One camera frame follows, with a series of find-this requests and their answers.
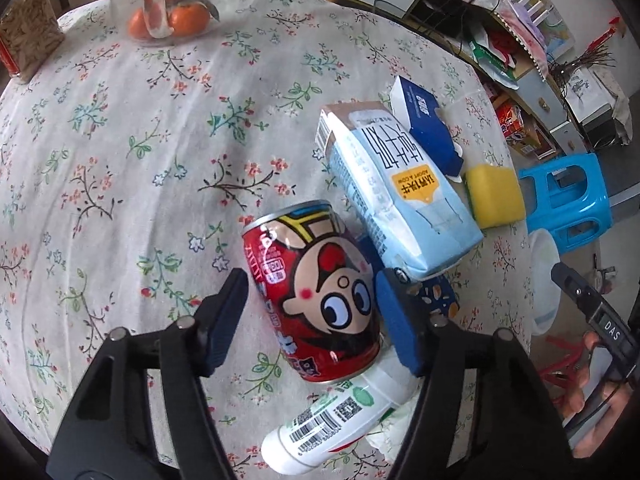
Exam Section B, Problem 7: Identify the dark blue snack box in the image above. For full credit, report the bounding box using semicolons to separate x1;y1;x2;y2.
357;234;460;318

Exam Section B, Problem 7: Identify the white AD drink bottle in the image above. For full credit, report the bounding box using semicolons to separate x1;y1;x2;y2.
260;347;420;476

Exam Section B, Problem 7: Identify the yellow sponge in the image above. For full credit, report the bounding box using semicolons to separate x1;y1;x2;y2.
464;164;526;230

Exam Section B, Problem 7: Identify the light blue milk carton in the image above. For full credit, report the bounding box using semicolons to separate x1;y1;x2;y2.
316;101;484;282

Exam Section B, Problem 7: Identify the red cartoon drink can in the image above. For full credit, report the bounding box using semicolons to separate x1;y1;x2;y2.
242;200;381;382

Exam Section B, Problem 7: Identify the printed paper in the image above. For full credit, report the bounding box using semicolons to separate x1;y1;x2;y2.
366;396;418;464

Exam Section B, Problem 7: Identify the white plastic trash basin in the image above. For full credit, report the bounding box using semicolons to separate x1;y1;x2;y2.
529;229;562;336

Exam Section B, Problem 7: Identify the person's right hand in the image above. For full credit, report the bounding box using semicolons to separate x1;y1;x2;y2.
554;331;640;426

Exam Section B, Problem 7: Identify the blue plastic stool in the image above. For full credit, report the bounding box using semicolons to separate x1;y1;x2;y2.
518;153;613;254

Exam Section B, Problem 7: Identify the low wooden tv cabinet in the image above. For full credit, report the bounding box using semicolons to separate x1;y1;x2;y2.
405;0;589;155

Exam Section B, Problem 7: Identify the red snack carton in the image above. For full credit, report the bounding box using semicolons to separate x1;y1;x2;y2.
496;100;556;160

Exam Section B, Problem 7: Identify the floral tablecloth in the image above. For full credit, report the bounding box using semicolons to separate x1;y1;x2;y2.
1;0;515;451

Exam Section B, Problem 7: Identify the open blue biscuit box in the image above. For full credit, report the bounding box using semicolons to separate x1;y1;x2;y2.
390;76;464;183

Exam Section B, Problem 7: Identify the plastic jar of snacks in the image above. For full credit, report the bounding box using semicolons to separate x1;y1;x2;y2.
1;0;65;84

